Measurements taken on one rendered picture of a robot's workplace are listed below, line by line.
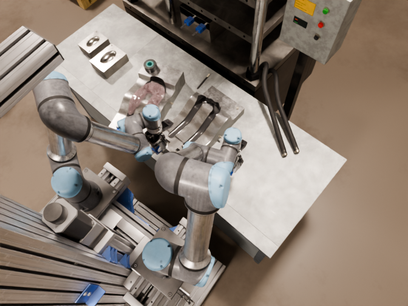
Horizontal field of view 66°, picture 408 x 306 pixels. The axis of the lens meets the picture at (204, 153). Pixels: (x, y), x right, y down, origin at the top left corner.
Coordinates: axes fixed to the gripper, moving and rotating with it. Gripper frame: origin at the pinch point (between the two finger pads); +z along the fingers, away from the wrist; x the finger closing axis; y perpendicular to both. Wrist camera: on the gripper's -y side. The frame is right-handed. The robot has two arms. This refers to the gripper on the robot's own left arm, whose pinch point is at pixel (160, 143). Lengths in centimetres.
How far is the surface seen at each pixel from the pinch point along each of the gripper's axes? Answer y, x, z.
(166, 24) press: -79, -70, 16
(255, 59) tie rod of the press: -75, 7, -8
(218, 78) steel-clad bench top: -63, -8, 11
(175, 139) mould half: -8.8, 2.8, 4.7
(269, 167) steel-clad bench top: -31, 52, 8
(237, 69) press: -77, -4, 11
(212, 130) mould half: -25.5, 15.2, 1.4
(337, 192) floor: -85, 101, 81
